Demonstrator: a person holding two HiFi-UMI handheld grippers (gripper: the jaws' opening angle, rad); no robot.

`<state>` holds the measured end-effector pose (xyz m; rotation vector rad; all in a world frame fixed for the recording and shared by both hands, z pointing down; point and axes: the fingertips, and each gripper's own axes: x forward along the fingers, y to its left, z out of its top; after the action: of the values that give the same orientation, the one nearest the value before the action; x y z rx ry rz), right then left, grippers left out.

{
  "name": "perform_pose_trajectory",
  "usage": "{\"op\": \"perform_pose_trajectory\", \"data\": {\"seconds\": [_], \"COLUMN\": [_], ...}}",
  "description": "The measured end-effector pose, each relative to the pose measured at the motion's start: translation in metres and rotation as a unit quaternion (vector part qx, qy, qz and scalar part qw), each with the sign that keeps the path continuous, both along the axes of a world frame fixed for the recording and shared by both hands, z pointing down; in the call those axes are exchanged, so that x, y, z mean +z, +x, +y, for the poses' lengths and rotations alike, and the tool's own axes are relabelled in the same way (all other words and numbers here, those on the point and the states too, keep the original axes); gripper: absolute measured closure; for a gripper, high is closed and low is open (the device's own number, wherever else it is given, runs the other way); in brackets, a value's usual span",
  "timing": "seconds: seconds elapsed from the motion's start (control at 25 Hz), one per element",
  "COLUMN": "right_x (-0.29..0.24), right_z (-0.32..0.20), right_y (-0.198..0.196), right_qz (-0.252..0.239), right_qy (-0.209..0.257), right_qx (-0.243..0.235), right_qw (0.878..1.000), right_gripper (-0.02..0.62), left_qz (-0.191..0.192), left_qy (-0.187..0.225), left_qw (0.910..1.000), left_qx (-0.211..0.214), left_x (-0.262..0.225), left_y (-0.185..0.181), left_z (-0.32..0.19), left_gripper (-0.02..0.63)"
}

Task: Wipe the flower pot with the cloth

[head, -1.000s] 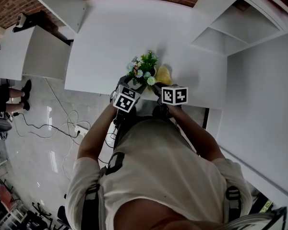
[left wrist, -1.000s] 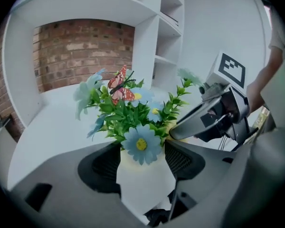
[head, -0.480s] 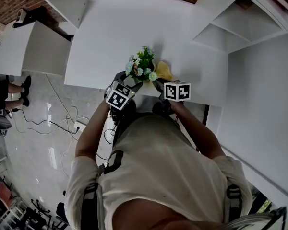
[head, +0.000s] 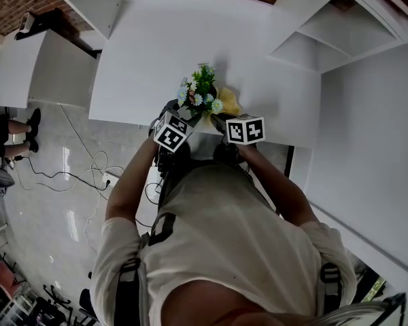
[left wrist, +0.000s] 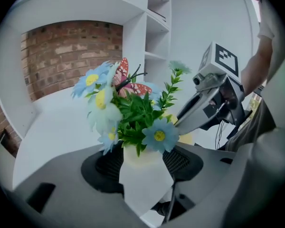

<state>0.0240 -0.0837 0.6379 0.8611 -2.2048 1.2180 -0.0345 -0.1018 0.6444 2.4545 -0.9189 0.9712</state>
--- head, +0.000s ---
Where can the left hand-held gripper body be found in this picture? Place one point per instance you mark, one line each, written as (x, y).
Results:
(170, 134)

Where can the white shelf hutch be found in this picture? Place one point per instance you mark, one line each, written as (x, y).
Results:
(326, 36)

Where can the black and white device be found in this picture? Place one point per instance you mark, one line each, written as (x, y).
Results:
(42, 22)

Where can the person's beige shirt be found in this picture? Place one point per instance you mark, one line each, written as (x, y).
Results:
(224, 222)

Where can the artificial flower bouquet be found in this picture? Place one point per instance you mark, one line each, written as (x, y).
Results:
(202, 87)

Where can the grey headset frame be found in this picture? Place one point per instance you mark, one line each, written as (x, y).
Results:
(360, 309)

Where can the person's right forearm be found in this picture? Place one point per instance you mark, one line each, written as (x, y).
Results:
(279, 185)

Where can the white power strip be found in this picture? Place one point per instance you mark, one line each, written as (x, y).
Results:
(110, 179)

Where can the dark framed window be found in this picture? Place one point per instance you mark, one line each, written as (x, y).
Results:
(374, 285)

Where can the white side cabinet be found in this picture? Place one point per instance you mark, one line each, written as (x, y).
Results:
(13, 70)

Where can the person's left forearm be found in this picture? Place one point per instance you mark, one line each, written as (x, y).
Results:
(132, 182)

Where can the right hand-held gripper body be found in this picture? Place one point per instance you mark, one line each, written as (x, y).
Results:
(245, 129)

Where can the tall white wardrobe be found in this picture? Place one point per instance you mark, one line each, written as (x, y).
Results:
(367, 141)

